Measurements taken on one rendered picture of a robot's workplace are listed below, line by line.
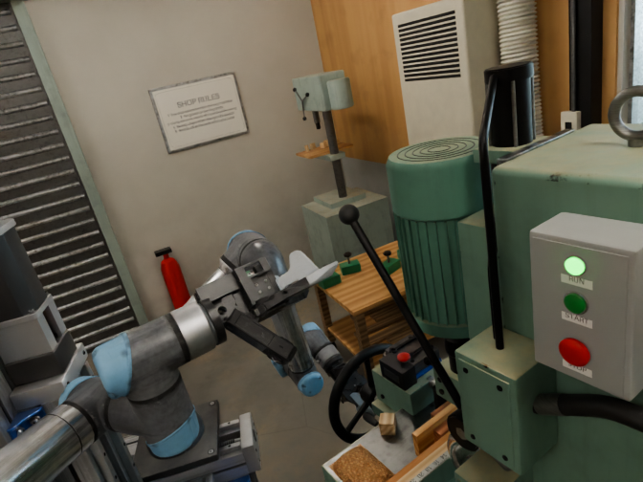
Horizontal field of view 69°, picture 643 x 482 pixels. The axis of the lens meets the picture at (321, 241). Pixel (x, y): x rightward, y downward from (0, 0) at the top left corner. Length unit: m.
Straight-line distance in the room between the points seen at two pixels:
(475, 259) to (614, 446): 0.28
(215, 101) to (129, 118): 0.62
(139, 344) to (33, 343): 0.33
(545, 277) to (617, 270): 0.07
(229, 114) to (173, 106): 0.41
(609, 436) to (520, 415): 0.11
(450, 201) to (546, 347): 0.27
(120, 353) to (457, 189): 0.52
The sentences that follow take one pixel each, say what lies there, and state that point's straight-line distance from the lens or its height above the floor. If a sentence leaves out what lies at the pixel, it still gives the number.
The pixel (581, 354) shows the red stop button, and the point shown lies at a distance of 0.53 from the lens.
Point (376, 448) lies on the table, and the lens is 1.09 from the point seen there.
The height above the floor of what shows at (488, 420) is 1.22.
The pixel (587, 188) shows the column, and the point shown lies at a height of 1.51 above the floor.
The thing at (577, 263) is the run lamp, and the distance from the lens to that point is 0.49.
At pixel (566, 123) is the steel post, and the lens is 2.24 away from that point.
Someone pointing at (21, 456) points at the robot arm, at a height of 1.30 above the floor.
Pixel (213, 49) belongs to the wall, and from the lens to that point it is 3.77.
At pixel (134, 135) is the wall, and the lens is 3.65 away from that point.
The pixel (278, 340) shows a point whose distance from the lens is 0.71.
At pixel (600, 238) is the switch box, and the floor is 1.48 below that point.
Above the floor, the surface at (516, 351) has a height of 1.30.
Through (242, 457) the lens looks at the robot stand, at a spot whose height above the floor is 0.74.
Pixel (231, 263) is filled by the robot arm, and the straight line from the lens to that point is 1.35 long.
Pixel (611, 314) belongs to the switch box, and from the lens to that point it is 0.50.
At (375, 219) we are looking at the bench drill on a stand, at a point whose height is 0.57.
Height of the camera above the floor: 1.68
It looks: 21 degrees down
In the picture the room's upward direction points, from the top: 12 degrees counter-clockwise
